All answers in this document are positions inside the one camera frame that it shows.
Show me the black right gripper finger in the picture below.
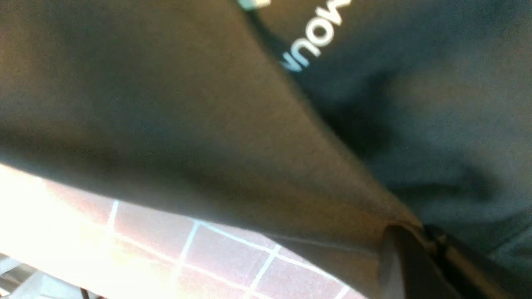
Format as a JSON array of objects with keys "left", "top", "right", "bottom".
[{"left": 380, "top": 224, "right": 532, "bottom": 299}]

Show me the dark gray long-sleeve shirt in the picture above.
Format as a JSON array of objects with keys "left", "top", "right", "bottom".
[{"left": 1, "top": 0, "right": 531, "bottom": 299}]

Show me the pink checkered tablecloth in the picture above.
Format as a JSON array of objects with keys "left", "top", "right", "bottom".
[{"left": 1, "top": 165, "right": 362, "bottom": 299}]

